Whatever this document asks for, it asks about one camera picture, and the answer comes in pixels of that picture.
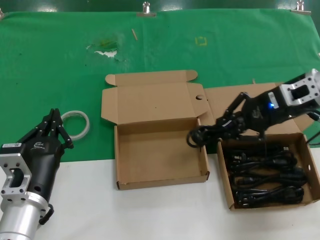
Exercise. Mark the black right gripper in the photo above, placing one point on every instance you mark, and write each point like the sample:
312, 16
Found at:
260, 112

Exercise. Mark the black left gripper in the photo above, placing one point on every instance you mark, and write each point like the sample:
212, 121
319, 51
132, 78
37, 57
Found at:
42, 162

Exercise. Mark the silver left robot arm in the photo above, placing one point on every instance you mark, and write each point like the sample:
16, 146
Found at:
15, 212

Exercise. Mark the open cardboard box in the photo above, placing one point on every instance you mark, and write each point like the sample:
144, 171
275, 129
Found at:
225, 175
155, 147

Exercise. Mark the clear adhesive tape roll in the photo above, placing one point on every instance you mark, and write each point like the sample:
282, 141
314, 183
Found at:
85, 125

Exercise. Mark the green table cloth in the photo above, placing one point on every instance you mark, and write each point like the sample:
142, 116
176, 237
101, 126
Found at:
50, 62

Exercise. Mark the metal binder clip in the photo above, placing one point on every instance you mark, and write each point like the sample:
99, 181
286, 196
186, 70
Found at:
146, 13
300, 10

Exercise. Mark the small wooden stick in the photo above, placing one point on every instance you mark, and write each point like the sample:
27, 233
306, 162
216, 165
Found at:
135, 35

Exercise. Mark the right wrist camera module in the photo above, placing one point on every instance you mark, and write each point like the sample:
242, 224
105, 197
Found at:
273, 100

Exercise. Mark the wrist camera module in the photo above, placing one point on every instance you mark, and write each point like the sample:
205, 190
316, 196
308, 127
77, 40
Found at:
11, 147
273, 100

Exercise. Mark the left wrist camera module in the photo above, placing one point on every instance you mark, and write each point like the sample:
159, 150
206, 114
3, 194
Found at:
11, 147

